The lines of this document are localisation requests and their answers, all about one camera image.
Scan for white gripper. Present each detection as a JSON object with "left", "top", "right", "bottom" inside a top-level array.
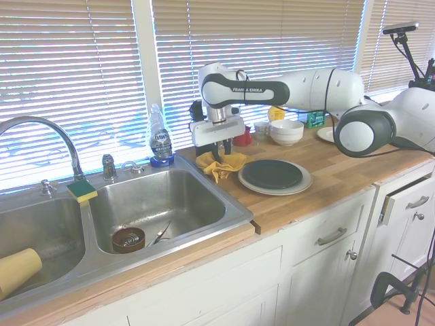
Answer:
[{"left": 190, "top": 117, "right": 247, "bottom": 161}]

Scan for orange terry towel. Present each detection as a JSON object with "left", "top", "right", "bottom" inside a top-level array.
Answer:
[{"left": 196, "top": 151, "right": 247, "bottom": 184}]

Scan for dark blue plate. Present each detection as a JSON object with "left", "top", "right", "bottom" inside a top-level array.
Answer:
[{"left": 244, "top": 159, "right": 305, "bottom": 191}]

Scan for cream ceramic plate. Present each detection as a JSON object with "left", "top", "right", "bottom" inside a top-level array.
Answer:
[{"left": 237, "top": 158, "right": 313, "bottom": 197}]

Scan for small white plate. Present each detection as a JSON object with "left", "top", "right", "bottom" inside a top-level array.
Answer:
[{"left": 317, "top": 126, "right": 342, "bottom": 143}]

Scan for red mug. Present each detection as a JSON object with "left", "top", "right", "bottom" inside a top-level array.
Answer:
[{"left": 233, "top": 125, "right": 253, "bottom": 147}]

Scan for clear dish soap bottle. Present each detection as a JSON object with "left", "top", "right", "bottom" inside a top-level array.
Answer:
[{"left": 148, "top": 103, "right": 177, "bottom": 168}]

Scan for yellow container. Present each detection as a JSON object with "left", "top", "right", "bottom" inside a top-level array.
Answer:
[{"left": 267, "top": 105, "right": 285, "bottom": 122}]

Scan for white ceramic bowl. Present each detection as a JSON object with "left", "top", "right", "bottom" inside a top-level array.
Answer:
[
  {"left": 271, "top": 130, "right": 303, "bottom": 147},
  {"left": 270, "top": 119, "right": 305, "bottom": 137}
]

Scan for stainless steel double sink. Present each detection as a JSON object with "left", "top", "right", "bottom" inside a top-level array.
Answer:
[{"left": 0, "top": 154, "right": 255, "bottom": 320}]

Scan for small green box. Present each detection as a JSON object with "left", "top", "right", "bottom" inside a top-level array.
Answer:
[{"left": 307, "top": 111, "right": 326, "bottom": 129}]

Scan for metal kitchen tongs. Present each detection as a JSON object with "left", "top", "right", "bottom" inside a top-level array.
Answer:
[{"left": 145, "top": 219, "right": 173, "bottom": 247}]

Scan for white window blinds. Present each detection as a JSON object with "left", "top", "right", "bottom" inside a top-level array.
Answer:
[
  {"left": 0, "top": 0, "right": 147, "bottom": 191},
  {"left": 152, "top": 0, "right": 365, "bottom": 150},
  {"left": 360, "top": 0, "right": 435, "bottom": 99}
]

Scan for silver metal utensil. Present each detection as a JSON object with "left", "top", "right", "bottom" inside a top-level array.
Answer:
[{"left": 122, "top": 230, "right": 142, "bottom": 246}]

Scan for metal drawer pull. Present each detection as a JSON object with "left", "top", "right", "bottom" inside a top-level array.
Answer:
[
  {"left": 315, "top": 226, "right": 348, "bottom": 247},
  {"left": 406, "top": 195, "right": 431, "bottom": 210}
]

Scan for brown bowl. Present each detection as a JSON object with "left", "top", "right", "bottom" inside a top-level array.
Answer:
[{"left": 111, "top": 227, "right": 147, "bottom": 254}]

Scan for white sink base cabinet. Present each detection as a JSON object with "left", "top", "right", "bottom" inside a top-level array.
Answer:
[{"left": 0, "top": 159, "right": 435, "bottom": 326}]

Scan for yellow green sponge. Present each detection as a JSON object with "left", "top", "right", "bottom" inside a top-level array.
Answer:
[{"left": 66, "top": 179, "right": 99, "bottom": 204}]

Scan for chrome faucet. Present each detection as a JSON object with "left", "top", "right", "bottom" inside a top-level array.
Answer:
[{"left": 0, "top": 115, "right": 86, "bottom": 181}]

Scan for chrome sink knob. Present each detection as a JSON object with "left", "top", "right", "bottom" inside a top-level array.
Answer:
[{"left": 38, "top": 179, "right": 57, "bottom": 197}]

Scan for white cabinet drawer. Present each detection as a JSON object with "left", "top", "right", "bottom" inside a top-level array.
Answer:
[{"left": 379, "top": 176, "right": 435, "bottom": 227}]

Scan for dark green clamp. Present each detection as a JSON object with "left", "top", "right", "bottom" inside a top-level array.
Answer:
[{"left": 370, "top": 253, "right": 430, "bottom": 315}]

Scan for yellow plastic cup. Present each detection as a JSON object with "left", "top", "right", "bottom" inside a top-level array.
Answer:
[{"left": 0, "top": 247, "right": 44, "bottom": 297}]

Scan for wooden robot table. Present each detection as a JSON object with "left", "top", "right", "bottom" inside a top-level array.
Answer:
[{"left": 351, "top": 305, "right": 435, "bottom": 326}]

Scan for chrome faucet handle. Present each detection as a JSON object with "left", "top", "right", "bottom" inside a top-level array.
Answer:
[{"left": 101, "top": 153, "right": 118, "bottom": 181}]

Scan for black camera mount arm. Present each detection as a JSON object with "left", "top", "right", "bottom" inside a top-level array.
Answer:
[{"left": 394, "top": 32, "right": 435, "bottom": 91}]

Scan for black stereo camera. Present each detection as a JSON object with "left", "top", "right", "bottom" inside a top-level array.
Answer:
[{"left": 382, "top": 22, "right": 421, "bottom": 35}]

